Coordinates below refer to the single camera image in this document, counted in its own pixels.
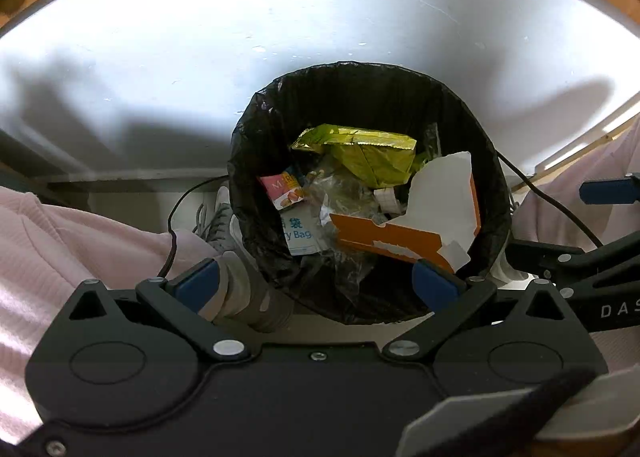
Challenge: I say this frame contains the colourful snack packet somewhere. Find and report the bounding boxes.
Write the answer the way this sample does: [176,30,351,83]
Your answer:
[257,172,307,211]

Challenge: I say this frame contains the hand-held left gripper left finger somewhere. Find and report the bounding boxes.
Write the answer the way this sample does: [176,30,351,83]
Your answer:
[50,258,252,363]

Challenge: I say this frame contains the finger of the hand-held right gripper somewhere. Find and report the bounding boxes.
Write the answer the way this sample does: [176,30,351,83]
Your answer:
[579,177,640,206]
[506,229,640,284]

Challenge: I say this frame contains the grey white sneaker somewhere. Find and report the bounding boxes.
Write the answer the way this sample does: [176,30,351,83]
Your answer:
[192,186,251,260]

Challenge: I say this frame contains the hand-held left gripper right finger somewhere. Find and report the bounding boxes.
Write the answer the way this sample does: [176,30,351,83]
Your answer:
[382,259,588,363]

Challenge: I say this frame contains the clear plastic bag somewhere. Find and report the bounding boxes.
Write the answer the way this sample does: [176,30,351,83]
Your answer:
[300,162,406,298]

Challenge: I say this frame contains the person's pink pants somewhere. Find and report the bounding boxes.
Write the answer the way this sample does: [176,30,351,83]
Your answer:
[0,129,640,445]

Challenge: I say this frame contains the light wooden frame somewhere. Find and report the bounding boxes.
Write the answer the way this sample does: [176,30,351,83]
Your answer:
[517,107,640,188]

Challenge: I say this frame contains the yellow foil snack bag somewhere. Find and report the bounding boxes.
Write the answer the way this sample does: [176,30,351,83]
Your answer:
[291,124,418,188]

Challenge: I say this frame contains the white orange paper carton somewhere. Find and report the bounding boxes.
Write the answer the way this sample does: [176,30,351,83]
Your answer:
[330,151,482,274]

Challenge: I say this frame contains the trash bin with black liner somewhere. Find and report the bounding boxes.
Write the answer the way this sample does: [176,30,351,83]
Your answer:
[227,62,513,327]

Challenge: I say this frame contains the white paper bag blue print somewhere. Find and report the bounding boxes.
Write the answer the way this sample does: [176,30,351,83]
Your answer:
[279,209,327,256]

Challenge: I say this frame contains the black cable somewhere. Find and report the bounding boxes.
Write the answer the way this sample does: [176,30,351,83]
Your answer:
[159,176,233,279]
[495,151,605,249]

